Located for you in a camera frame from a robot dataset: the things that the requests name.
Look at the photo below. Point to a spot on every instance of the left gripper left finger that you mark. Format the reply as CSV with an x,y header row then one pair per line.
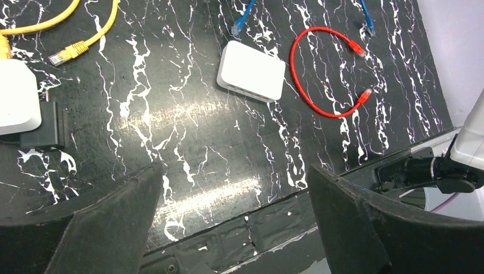
x,y
103,231

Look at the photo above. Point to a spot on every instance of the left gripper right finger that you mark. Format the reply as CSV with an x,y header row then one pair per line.
x,y
365,232

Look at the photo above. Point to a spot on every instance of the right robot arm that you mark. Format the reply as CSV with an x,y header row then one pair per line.
x,y
459,170

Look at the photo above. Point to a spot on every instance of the white network switch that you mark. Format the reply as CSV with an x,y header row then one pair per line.
x,y
20,105
251,72

